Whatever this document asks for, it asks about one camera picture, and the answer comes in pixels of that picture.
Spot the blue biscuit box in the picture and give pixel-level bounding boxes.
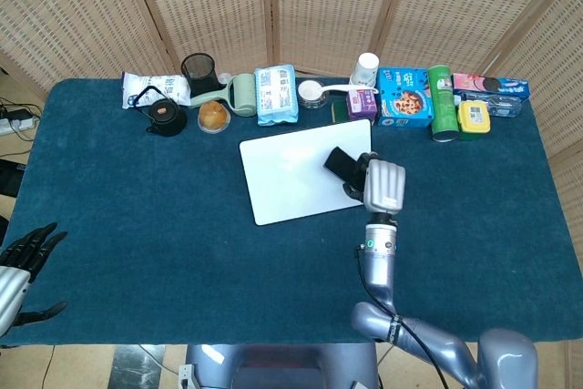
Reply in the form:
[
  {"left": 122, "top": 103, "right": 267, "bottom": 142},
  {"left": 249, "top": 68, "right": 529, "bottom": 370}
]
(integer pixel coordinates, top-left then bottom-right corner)
[{"left": 482, "top": 77, "right": 531, "bottom": 101}]

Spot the white power strip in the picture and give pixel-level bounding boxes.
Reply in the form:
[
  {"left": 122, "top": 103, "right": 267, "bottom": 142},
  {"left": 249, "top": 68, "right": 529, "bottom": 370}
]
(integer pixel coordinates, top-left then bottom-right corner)
[{"left": 0, "top": 116, "right": 38, "bottom": 137}]

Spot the blue table cloth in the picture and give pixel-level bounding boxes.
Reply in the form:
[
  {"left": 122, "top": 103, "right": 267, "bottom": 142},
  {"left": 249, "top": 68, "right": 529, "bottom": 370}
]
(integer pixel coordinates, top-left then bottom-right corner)
[{"left": 0, "top": 77, "right": 583, "bottom": 347}]

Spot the woven folding screen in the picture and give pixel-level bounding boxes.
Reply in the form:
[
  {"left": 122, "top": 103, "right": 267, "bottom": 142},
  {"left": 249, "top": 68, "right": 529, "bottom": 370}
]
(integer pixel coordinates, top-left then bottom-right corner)
[{"left": 0, "top": 0, "right": 583, "bottom": 389}]

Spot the black teapot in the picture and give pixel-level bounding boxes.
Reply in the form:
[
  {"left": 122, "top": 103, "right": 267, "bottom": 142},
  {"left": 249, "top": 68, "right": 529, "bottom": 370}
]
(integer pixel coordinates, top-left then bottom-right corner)
[{"left": 133, "top": 85, "right": 189, "bottom": 138}]

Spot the round clear lidded container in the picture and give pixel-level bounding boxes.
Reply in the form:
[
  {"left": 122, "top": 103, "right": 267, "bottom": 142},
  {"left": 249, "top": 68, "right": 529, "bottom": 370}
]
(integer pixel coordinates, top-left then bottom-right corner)
[{"left": 296, "top": 79, "right": 330, "bottom": 110}]

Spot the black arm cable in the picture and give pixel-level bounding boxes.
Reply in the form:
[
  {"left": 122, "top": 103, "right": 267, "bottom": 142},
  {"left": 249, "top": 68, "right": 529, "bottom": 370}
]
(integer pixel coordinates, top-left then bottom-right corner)
[{"left": 354, "top": 245, "right": 457, "bottom": 389}]

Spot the silver robot torso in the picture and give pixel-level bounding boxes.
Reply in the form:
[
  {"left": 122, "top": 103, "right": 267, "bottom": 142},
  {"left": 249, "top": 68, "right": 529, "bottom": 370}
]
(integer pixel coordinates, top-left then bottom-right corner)
[{"left": 184, "top": 342, "right": 380, "bottom": 389}]

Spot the green chips can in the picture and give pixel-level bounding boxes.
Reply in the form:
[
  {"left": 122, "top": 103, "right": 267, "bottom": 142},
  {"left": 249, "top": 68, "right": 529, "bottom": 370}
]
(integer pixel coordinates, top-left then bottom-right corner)
[{"left": 427, "top": 64, "right": 460, "bottom": 143}]

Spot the yellow small box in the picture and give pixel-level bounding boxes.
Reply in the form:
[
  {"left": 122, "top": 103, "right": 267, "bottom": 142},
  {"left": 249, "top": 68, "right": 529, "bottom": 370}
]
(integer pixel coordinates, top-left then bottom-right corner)
[{"left": 456, "top": 99, "right": 493, "bottom": 141}]

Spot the white plastic spoon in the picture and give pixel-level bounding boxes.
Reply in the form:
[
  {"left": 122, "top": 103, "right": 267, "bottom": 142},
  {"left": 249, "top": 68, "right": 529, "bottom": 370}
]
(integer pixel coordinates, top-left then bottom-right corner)
[{"left": 302, "top": 83, "right": 380, "bottom": 101}]

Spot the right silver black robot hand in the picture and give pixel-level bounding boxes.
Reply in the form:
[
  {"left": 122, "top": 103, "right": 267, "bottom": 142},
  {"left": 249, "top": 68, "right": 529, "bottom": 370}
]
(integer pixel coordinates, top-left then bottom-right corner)
[{"left": 342, "top": 150, "right": 407, "bottom": 225}]

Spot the blue tissue pack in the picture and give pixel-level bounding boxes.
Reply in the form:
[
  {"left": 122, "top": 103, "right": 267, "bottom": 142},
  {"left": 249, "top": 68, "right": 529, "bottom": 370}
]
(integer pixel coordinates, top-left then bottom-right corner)
[{"left": 253, "top": 64, "right": 301, "bottom": 128}]

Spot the orange jelly cup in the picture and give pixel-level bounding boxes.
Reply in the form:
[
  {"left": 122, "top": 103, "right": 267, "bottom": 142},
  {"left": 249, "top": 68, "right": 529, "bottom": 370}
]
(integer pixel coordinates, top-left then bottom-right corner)
[{"left": 197, "top": 100, "right": 230, "bottom": 135}]

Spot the blue cookie box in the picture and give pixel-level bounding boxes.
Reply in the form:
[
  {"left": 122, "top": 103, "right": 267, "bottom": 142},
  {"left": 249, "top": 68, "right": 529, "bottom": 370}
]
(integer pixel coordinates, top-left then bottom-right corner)
[{"left": 375, "top": 67, "right": 435, "bottom": 129}]

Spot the dark green small box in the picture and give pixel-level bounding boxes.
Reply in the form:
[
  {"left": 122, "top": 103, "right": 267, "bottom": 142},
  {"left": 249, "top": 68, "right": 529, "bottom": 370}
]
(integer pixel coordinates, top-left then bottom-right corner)
[{"left": 331, "top": 99, "right": 351, "bottom": 125}]

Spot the black equipment beside table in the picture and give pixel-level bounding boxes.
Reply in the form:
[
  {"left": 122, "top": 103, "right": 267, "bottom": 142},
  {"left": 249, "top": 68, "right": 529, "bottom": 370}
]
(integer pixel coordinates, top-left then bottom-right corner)
[{"left": 0, "top": 159, "right": 25, "bottom": 200}]

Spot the purple small box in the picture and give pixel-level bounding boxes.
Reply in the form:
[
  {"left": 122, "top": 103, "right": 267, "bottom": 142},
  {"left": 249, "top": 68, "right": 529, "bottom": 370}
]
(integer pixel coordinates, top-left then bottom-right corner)
[{"left": 345, "top": 89, "right": 379, "bottom": 122}]

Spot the white rectangular board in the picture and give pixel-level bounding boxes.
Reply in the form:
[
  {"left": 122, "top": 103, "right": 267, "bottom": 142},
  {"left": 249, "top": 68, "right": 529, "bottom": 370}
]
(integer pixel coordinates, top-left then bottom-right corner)
[{"left": 239, "top": 118, "right": 373, "bottom": 227}]

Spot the black small object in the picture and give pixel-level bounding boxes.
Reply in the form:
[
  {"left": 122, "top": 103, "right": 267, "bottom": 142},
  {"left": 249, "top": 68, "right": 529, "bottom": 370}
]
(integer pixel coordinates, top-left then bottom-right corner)
[{"left": 323, "top": 146, "right": 362, "bottom": 183}]

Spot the black mesh pen holder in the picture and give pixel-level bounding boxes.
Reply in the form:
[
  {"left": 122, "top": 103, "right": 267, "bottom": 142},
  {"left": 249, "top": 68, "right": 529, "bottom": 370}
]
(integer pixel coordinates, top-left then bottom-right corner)
[{"left": 180, "top": 52, "right": 222, "bottom": 97}]

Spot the white paper cup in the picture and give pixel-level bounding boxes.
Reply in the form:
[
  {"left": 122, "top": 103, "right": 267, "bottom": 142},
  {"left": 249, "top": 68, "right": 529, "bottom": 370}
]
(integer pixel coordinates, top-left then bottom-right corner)
[{"left": 349, "top": 52, "right": 381, "bottom": 87}]

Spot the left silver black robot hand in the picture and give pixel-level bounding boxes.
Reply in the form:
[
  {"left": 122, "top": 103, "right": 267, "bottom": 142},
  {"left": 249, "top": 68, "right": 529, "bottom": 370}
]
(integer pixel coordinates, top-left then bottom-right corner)
[{"left": 0, "top": 221, "right": 69, "bottom": 338}]

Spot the pink biscuit box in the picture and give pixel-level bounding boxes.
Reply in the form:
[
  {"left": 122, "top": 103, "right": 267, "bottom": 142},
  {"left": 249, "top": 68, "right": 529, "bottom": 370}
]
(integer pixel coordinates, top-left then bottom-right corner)
[{"left": 451, "top": 72, "right": 500, "bottom": 95}]

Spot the white plastic snack bag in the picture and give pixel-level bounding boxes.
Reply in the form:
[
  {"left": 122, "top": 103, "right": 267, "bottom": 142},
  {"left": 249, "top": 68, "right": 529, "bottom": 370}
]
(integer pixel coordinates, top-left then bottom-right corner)
[{"left": 121, "top": 71, "right": 193, "bottom": 110}]

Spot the light green lint roller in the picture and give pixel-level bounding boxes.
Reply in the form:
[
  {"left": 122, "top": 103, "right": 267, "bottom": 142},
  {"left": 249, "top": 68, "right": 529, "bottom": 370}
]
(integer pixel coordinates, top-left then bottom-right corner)
[{"left": 189, "top": 73, "right": 258, "bottom": 118}]

